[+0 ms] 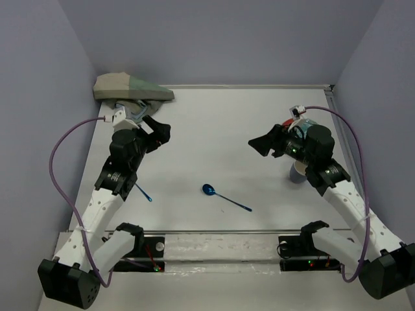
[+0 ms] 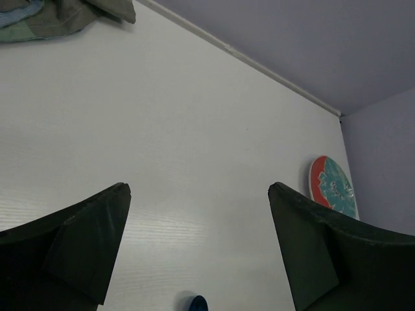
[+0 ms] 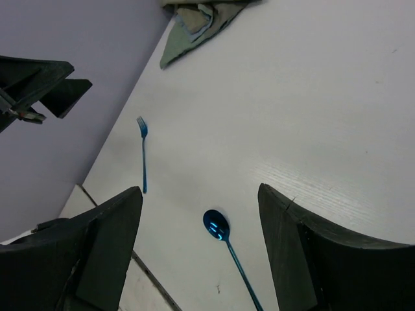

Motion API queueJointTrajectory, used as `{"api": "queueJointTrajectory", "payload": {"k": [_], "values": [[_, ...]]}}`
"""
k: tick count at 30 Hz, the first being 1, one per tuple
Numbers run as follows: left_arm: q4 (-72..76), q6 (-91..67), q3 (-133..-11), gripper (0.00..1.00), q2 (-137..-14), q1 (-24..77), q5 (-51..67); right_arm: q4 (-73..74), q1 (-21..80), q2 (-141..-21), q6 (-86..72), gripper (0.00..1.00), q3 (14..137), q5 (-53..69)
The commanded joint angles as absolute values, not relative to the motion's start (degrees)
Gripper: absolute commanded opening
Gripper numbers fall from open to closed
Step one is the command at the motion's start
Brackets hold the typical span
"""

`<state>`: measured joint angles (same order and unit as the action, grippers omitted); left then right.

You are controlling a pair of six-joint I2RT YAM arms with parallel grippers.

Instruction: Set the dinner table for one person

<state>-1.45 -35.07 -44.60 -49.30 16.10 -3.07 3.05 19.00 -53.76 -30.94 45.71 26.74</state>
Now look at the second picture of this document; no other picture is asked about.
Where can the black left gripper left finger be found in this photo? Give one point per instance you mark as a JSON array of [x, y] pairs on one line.
[[65, 260]]

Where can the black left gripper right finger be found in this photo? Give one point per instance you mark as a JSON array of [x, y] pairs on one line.
[[335, 262]]

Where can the patchwork cloth placemat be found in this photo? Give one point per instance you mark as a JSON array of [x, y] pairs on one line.
[[23, 20]]

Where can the red and teal plate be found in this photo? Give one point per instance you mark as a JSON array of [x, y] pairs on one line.
[[329, 186]]

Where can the blue metal spoon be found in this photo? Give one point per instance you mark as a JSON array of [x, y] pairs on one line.
[[198, 303]]

